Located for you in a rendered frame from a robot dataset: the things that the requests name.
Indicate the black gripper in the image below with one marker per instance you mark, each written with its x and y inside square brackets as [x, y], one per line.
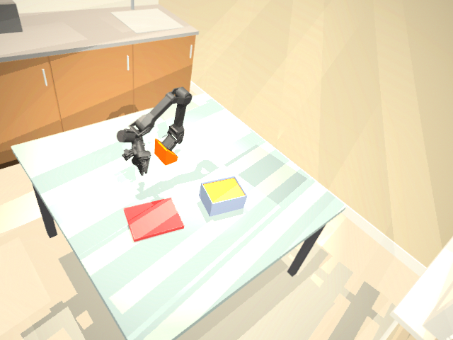
[142, 158]

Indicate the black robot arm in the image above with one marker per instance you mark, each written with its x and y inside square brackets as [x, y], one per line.
[147, 122]

